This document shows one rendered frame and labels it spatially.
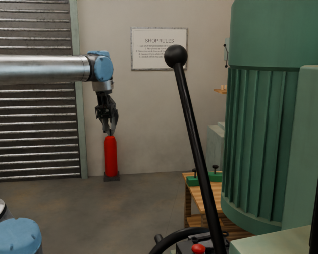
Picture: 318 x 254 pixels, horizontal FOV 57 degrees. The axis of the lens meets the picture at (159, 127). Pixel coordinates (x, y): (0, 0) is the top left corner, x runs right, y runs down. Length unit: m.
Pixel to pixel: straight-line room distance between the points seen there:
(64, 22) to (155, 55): 1.01
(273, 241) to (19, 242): 0.85
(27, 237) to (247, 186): 0.76
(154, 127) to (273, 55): 3.17
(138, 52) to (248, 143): 3.01
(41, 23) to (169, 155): 2.03
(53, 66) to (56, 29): 2.39
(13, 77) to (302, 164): 0.79
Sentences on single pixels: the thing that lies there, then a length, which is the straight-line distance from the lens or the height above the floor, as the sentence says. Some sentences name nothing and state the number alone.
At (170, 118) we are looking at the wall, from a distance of 3.50.
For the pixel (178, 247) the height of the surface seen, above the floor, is 1.01.
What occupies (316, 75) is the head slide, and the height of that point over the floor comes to 1.41.
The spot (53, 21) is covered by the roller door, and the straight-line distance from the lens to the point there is 3.39.
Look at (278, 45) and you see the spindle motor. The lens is 0.36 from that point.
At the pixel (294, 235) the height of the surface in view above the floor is 1.30.
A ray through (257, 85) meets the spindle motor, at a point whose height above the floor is 1.39.
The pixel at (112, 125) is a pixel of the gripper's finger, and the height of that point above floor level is 1.12.
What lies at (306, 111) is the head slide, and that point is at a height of 1.38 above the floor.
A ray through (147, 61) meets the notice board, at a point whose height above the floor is 1.34.
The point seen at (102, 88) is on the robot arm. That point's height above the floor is 1.29.
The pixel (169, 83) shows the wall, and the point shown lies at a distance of 3.43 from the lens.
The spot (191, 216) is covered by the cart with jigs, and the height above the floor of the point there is 0.18.
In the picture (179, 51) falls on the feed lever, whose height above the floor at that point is 1.43.
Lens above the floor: 1.43
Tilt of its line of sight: 14 degrees down
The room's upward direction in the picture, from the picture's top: straight up
